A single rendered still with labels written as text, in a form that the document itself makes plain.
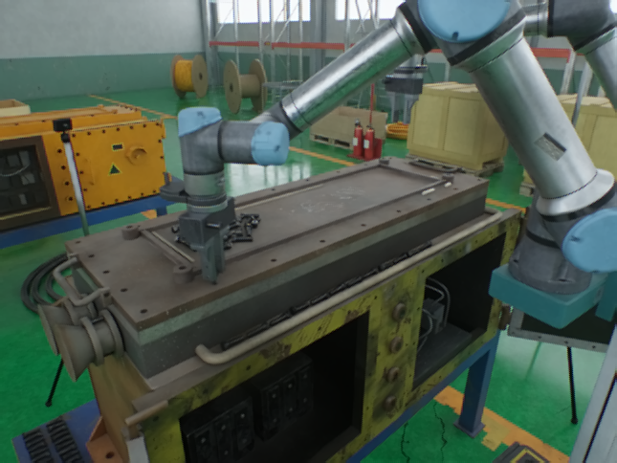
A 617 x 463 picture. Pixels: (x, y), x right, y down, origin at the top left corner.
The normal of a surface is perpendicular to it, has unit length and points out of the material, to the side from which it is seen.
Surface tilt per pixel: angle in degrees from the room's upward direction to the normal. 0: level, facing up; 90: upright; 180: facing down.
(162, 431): 90
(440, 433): 0
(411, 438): 0
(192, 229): 90
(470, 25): 84
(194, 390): 90
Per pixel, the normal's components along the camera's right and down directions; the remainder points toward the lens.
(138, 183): 0.68, 0.30
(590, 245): -0.11, 0.50
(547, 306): -0.81, 0.24
